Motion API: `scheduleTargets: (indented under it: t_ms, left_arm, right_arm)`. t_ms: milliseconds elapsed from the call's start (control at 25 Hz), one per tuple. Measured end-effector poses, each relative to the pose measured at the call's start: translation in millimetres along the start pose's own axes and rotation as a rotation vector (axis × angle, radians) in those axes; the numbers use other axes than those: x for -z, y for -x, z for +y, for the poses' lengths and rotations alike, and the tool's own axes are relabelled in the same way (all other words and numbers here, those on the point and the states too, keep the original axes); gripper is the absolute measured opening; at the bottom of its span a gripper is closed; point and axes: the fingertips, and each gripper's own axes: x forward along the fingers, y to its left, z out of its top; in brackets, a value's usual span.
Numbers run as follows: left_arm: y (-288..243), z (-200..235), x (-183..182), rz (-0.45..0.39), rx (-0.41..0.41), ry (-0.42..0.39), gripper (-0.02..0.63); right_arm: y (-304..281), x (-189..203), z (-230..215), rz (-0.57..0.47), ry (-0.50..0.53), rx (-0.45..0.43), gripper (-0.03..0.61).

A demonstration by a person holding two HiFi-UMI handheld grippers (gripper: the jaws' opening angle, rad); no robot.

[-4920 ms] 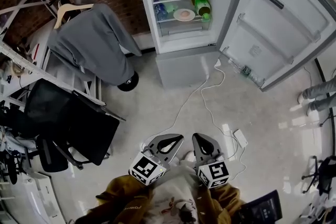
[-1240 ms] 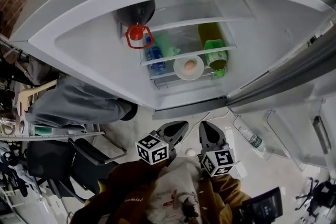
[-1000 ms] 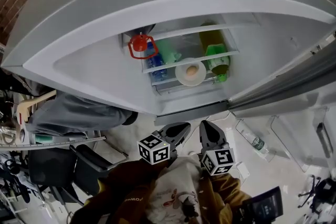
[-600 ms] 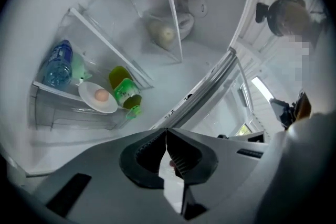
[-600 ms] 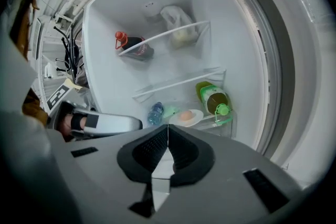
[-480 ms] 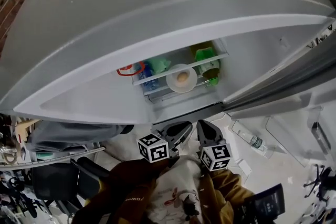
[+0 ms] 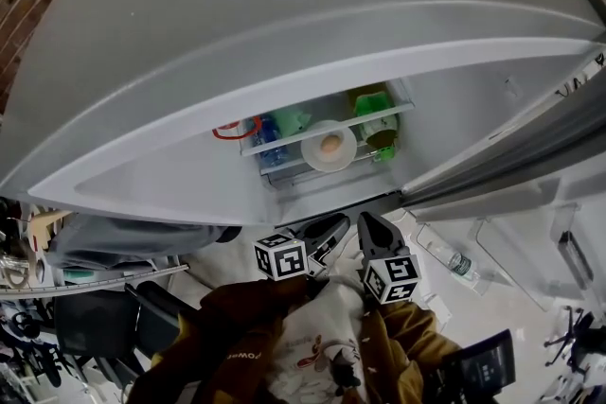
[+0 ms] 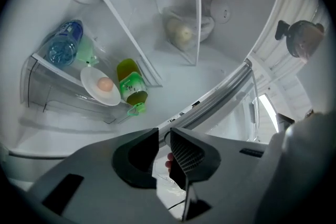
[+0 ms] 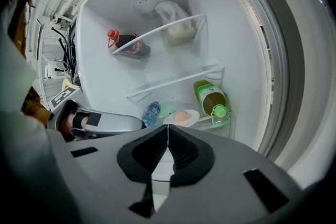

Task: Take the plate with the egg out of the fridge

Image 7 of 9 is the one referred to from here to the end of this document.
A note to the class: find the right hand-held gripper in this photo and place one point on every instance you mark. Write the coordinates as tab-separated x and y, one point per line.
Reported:
393	276

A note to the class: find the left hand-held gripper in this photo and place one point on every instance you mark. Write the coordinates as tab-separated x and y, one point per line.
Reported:
284	258

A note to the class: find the white round plate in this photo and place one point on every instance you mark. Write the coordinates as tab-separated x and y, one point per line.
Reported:
313	160

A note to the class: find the brown egg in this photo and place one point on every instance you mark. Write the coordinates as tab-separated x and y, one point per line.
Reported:
331	145

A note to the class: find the white refrigerator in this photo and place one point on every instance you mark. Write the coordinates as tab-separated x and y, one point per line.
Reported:
189	38

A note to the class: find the person's right forearm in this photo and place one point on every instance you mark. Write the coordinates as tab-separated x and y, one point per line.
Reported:
416	331

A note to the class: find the person's left forearm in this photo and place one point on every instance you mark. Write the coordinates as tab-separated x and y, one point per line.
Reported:
255	303

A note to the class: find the clear water bottle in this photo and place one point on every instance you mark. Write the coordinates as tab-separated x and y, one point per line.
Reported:
461	265

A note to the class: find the person's white printed shirt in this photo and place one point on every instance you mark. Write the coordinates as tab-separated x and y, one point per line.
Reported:
312	331

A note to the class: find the blue water bottle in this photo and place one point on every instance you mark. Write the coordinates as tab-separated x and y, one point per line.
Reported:
272	132

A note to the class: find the green drink bottle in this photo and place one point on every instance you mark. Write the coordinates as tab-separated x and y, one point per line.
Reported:
376	106

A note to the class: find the red lid container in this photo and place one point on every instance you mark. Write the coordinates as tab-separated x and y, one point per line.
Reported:
225	136

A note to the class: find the black screen device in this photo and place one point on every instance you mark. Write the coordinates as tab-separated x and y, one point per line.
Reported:
483	364

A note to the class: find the white metal rack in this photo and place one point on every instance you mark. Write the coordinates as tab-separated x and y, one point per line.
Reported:
118	279

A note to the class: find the black rolling chair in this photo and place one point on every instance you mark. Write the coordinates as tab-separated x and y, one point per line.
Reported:
584	345

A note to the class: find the black mesh office chair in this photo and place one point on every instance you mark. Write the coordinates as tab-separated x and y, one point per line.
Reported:
104	326

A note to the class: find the wooden clothes hanger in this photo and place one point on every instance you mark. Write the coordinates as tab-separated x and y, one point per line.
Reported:
40	224

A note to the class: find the beige tape roll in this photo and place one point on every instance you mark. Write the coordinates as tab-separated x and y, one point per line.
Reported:
12	275

